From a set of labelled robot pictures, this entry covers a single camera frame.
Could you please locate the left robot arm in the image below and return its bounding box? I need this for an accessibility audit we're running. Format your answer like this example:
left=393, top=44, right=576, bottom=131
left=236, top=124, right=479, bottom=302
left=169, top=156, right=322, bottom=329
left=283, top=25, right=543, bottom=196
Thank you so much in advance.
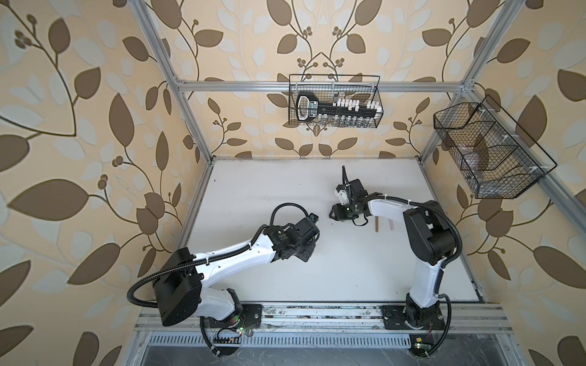
left=153, top=213, right=320, bottom=326

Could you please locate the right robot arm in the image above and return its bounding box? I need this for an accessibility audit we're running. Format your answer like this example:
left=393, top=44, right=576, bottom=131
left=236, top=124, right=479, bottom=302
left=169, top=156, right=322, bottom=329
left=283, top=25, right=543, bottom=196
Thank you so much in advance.
left=329, top=175, right=462, bottom=329

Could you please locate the black tool in basket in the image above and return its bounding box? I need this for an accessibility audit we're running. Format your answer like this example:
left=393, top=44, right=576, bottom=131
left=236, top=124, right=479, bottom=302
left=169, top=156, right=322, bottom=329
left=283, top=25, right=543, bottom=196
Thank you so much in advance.
left=292, top=91, right=384, bottom=123

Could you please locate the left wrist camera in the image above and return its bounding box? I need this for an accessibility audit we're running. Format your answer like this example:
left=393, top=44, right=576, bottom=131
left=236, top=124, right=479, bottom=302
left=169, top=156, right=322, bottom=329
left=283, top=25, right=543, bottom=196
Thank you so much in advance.
left=304, top=213, right=319, bottom=227

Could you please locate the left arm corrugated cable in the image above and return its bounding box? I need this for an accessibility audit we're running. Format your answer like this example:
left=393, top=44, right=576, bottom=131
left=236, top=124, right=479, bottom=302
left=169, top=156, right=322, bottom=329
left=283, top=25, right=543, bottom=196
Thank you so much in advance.
left=126, top=202, right=312, bottom=310

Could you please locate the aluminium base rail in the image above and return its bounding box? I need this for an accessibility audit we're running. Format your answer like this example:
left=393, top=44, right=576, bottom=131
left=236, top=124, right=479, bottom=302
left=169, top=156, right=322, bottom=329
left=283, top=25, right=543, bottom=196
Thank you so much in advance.
left=132, top=300, right=514, bottom=349

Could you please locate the black wire basket centre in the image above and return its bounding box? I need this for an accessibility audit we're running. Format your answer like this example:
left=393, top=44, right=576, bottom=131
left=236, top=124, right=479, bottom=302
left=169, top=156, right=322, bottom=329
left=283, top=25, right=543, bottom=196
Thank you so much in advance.
left=288, top=73, right=384, bottom=129

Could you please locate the black wire basket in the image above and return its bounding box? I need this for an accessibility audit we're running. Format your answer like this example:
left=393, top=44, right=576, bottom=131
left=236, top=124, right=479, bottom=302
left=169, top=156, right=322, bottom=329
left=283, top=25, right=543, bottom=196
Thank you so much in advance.
left=288, top=73, right=384, bottom=129
left=433, top=95, right=558, bottom=199

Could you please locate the black wire basket right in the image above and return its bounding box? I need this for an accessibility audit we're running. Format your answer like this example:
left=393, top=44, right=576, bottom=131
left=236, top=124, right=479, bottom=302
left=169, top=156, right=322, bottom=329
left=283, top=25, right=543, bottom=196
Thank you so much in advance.
left=433, top=95, right=558, bottom=199

